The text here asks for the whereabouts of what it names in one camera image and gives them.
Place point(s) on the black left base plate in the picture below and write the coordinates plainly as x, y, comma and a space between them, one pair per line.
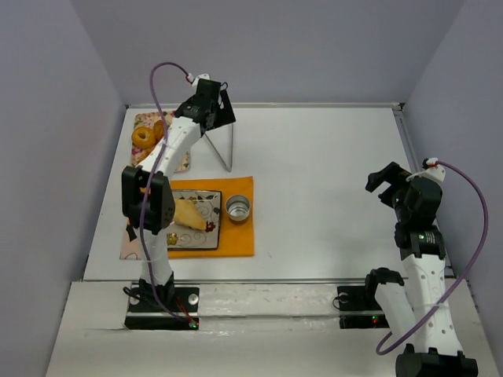
144, 312

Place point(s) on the round fried bread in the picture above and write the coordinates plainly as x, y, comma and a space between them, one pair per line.
159, 129

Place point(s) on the orange cloth mat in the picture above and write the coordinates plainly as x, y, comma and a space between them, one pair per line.
236, 240

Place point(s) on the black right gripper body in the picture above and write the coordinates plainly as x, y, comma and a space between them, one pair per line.
391, 187

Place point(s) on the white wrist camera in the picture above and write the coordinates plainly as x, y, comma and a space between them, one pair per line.
193, 80
432, 170

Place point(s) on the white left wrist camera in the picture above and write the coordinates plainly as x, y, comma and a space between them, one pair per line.
193, 80

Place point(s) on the ring doughnut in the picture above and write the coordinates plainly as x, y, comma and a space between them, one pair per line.
143, 137

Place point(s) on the square floral plate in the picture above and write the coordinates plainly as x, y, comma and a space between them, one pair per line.
209, 204

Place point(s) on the small metal cup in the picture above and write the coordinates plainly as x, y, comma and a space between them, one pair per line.
238, 208

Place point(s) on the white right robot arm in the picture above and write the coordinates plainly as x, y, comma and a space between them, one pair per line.
414, 305

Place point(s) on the aluminium front rail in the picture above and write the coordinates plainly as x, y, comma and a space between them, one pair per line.
342, 281

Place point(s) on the triangular pastry bread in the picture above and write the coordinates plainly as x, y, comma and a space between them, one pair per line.
187, 215

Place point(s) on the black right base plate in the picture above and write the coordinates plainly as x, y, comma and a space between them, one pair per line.
357, 310

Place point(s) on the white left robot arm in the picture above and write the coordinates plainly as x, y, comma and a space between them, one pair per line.
147, 199

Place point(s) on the floral bread tray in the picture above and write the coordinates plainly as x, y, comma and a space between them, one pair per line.
143, 119

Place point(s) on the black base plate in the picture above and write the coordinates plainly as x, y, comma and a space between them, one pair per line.
357, 310
144, 312

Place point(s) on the metal tongs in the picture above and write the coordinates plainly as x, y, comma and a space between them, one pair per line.
220, 143

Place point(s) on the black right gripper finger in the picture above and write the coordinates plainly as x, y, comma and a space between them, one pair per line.
392, 196
393, 174

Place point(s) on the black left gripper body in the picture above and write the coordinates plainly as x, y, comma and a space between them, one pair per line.
222, 112

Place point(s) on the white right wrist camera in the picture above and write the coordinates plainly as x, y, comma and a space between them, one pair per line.
432, 170

